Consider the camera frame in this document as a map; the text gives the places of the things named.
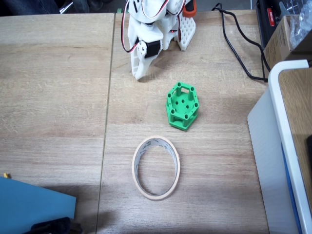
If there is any orange black table clamp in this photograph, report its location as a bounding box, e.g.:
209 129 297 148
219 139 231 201
183 0 197 18

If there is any black electronic device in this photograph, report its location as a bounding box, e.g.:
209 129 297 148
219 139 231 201
255 0 286 48

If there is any person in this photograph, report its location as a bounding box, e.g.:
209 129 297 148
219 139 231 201
0 0 60 17

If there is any brown cardboard box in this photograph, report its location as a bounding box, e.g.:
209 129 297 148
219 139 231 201
263 15 312 71

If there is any black office chair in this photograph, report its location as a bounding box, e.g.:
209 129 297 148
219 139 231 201
59 0 122 13

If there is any beige tape roll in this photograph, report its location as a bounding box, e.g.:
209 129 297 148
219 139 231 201
131 135 181 201

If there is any white ribbed container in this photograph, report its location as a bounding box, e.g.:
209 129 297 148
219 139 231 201
247 59 312 234

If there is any clear plastic bag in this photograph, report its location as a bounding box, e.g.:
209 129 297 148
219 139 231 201
280 0 312 49

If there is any green hexagonal printed component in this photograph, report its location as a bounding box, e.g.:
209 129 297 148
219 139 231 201
166 82 200 132

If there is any red white servo wire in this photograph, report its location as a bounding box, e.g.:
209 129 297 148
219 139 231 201
121 0 141 53

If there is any blue sheet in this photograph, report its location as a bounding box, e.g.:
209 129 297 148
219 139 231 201
0 176 77 234

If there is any black power cable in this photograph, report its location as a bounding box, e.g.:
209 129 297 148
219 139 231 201
212 2 269 83

